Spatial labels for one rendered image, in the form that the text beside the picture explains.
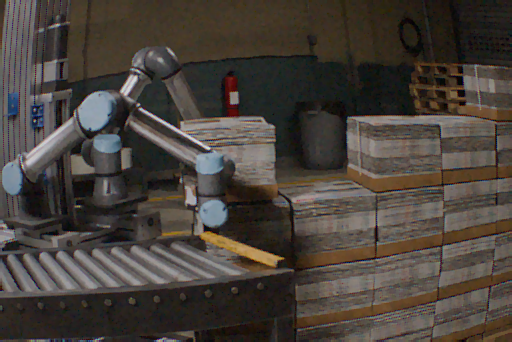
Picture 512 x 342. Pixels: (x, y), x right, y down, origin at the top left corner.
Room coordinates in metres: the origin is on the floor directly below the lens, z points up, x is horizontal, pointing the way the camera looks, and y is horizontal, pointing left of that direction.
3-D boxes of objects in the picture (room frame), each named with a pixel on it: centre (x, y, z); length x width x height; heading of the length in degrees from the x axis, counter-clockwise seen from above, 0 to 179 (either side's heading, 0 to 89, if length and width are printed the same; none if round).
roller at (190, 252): (2.14, 0.13, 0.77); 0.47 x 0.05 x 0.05; 27
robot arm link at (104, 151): (3.06, 0.55, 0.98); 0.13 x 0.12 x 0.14; 31
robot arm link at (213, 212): (2.37, 0.12, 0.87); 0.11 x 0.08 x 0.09; 7
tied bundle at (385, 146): (2.99, -0.50, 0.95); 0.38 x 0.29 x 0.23; 9
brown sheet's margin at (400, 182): (2.99, -0.50, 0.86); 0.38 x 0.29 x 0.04; 9
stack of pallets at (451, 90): (9.40, -2.62, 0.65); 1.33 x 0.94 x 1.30; 121
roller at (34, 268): (1.91, 0.59, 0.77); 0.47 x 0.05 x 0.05; 27
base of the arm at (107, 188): (3.05, 0.54, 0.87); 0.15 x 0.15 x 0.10
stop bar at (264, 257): (2.17, 0.05, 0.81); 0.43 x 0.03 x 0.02; 27
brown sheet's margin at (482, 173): (3.03, -0.79, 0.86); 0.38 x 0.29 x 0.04; 8
